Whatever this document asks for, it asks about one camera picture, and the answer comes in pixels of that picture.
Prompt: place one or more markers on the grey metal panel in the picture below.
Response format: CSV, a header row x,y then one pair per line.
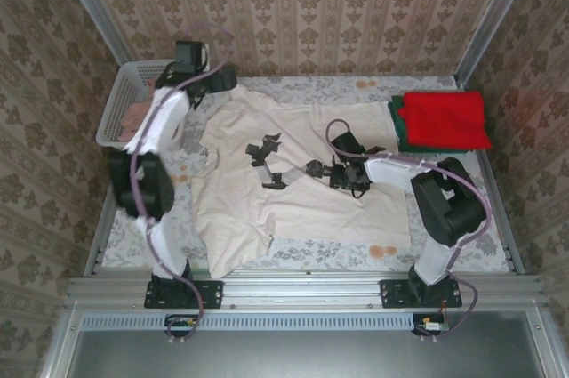
x,y
289,356

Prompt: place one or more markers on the small circuit board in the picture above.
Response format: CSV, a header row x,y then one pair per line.
x,y
433,327
189,321

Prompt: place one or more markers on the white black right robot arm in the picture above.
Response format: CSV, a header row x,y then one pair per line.
x,y
391,173

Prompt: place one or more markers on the cream t-shirt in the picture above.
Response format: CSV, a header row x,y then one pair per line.
x,y
311,218

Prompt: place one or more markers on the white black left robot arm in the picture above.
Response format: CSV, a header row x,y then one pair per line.
x,y
171,129

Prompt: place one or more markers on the floral tablecloth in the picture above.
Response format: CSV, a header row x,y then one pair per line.
x,y
333,86

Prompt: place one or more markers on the green folded t-shirt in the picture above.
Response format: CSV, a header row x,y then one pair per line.
x,y
395,124

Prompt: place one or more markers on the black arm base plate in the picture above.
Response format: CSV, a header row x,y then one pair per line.
x,y
391,295
213,295

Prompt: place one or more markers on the pink t-shirt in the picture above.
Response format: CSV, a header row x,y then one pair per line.
x,y
133,122

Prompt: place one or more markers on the aluminium front rail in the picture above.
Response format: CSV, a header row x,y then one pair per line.
x,y
302,289

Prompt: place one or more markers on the red t-shirt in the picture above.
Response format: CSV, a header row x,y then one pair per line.
x,y
444,120

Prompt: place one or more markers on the white plastic basket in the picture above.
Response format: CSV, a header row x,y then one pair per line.
x,y
122,89

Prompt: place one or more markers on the aluminium corner post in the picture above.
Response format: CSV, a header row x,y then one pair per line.
x,y
93,4
501,4

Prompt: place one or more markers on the aluminium side rail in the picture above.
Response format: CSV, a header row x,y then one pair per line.
x,y
98,253
512,258

